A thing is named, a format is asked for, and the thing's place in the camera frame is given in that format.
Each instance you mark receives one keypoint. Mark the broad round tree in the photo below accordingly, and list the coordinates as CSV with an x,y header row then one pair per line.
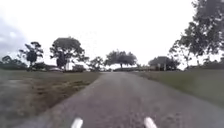
x,y
120,58

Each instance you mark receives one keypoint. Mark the small low tree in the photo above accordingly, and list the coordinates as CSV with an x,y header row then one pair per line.
x,y
96,63

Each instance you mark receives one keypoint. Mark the low building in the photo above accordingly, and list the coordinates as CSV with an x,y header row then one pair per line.
x,y
79,68

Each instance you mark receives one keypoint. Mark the grey asphalt path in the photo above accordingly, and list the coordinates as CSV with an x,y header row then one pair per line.
x,y
120,100

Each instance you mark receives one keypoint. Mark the large dark tree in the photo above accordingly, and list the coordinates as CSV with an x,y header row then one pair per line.
x,y
66,50

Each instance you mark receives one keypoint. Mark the dark tree clump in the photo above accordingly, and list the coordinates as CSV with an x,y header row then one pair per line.
x,y
163,62

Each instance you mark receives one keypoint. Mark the robot's own part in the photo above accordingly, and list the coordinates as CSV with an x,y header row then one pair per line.
x,y
149,123
77,123

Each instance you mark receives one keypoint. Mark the patchy grass field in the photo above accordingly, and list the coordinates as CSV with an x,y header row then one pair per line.
x,y
36,90

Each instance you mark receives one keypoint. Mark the thin sparse tree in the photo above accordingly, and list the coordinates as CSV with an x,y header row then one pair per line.
x,y
32,53

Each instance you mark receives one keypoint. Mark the green grass slope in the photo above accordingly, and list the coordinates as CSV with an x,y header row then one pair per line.
x,y
196,83

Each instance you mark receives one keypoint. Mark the tall leafy tree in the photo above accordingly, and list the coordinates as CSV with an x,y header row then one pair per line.
x,y
206,30

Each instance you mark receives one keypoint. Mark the low dark tree line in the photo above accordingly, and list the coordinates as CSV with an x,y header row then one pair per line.
x,y
11,64

